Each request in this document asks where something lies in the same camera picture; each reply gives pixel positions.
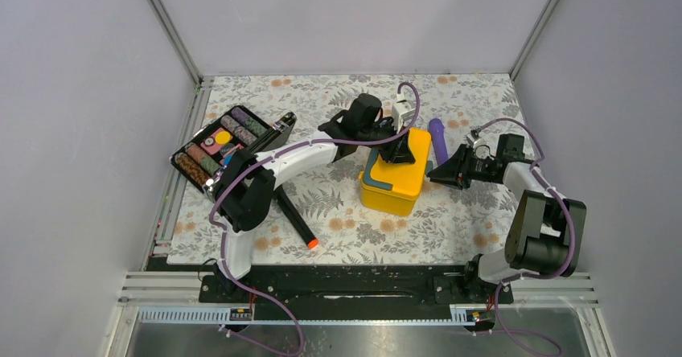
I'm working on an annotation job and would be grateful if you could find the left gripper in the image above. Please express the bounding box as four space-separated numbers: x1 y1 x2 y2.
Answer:
359 117 415 166

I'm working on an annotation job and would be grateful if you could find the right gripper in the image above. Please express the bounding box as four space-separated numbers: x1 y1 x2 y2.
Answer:
427 144 499 191

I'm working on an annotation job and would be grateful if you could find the yellow plastic kit box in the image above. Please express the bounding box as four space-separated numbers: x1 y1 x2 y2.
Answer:
359 128 432 216

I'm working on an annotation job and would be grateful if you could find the teal plastic tray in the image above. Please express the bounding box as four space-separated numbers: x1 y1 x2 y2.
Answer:
359 150 433 196

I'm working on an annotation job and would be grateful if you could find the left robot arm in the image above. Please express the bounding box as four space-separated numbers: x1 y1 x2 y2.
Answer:
208 92 421 302

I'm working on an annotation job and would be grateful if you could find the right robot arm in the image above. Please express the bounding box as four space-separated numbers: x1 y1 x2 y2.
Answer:
427 133 587 302

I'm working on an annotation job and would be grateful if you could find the purple cylindrical tube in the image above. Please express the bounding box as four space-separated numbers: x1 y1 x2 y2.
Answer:
428 118 449 166

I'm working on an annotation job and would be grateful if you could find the black flashlight orange tip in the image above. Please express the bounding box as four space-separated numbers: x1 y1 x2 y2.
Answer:
274 187 318 249

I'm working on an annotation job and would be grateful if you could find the black poker chip case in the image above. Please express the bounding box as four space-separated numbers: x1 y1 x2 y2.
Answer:
170 105 297 193

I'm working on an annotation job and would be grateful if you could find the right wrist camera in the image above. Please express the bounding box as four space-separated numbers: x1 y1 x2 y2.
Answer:
465 129 490 158

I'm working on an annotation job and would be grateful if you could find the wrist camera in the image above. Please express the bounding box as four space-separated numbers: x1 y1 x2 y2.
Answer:
465 129 490 158
391 93 415 133

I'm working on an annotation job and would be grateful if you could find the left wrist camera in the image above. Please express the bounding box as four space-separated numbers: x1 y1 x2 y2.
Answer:
391 93 415 133

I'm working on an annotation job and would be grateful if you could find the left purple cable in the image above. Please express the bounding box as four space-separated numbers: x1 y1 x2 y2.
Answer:
208 81 422 355

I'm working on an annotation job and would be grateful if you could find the purple cable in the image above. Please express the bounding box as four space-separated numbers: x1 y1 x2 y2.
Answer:
471 117 577 357
208 81 422 355

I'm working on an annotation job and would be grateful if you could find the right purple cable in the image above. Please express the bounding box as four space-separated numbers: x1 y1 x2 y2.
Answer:
471 117 577 357

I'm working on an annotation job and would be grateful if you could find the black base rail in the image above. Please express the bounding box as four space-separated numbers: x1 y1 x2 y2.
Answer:
199 265 495 322

